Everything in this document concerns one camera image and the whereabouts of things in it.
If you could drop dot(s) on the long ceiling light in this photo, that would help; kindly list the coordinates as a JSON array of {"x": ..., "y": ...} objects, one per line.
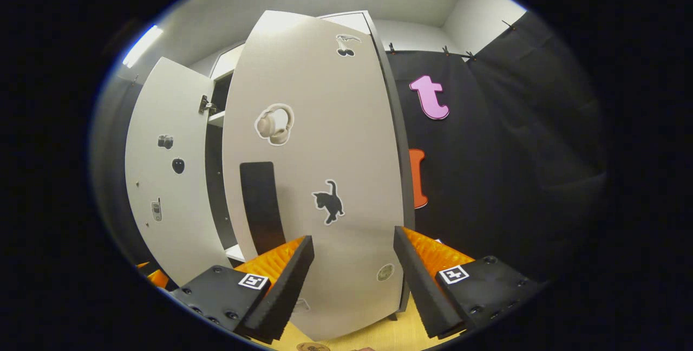
[{"x": 142, "y": 46}]

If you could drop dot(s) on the white cabinet door phone sticker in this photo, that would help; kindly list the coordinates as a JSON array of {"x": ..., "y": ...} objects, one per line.
[{"x": 173, "y": 205}]

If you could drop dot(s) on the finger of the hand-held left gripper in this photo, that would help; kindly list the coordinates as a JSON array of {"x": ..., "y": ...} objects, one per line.
[{"x": 157, "y": 278}]

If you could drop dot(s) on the metal door hinge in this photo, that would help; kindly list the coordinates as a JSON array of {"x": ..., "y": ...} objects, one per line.
[{"x": 206, "y": 105}]

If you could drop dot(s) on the white cabinet door headphone sticker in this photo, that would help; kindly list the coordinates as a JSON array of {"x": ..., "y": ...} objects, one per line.
[{"x": 335, "y": 140}]

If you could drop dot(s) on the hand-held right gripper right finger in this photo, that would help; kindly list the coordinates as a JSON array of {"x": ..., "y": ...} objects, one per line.
[{"x": 422, "y": 291}]

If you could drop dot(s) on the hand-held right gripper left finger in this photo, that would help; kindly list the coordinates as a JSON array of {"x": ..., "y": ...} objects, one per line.
[{"x": 287, "y": 286}]

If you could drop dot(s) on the white cabinet body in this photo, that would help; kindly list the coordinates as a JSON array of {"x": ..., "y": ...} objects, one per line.
[{"x": 215, "y": 188}]

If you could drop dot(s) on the white cabinet shelf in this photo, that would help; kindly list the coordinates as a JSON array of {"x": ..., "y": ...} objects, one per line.
[
  {"x": 235, "y": 253},
  {"x": 216, "y": 119}
]

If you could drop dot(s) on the black backdrop cloth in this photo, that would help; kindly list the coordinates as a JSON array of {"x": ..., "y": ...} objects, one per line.
[{"x": 514, "y": 150}]

